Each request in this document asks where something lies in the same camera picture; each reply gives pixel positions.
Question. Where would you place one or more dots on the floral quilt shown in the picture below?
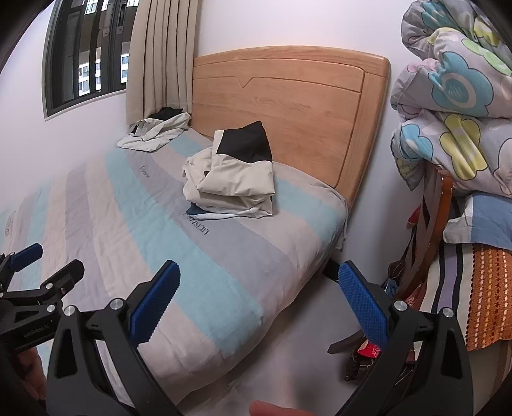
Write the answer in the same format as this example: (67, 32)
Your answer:
(454, 102)

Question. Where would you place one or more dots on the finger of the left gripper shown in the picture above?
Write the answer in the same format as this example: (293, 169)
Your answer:
(22, 257)
(47, 298)

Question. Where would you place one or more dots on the wooden chair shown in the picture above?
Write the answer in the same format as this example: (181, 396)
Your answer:
(410, 272)

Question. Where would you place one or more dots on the wooden headboard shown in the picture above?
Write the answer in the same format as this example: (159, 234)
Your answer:
(321, 107)

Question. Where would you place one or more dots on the white crumpled garment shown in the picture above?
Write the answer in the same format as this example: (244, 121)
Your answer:
(150, 134)

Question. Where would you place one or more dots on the person's right hand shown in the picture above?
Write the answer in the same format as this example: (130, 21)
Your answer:
(260, 408)

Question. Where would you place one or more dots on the blue and white folded clothes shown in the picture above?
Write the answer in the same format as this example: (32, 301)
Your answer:
(200, 214)

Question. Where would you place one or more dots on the cream and black hooded jacket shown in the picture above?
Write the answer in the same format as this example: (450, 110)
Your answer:
(234, 175)

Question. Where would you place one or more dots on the striped fabric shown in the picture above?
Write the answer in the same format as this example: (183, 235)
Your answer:
(480, 218)

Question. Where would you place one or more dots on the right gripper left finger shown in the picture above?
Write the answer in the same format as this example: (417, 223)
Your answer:
(77, 381)

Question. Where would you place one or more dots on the dark framed window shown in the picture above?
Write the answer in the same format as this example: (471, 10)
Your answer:
(86, 51)

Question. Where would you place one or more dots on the orange knitted blanket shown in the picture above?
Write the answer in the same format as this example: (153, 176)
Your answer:
(489, 312)

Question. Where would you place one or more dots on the striped bed mattress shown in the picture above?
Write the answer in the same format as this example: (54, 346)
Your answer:
(123, 214)

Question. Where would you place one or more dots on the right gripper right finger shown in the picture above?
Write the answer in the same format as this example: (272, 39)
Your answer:
(422, 367)

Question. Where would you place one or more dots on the beige right curtain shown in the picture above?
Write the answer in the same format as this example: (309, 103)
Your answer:
(161, 57)

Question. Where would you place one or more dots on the person's left hand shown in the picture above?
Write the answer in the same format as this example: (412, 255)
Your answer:
(30, 370)

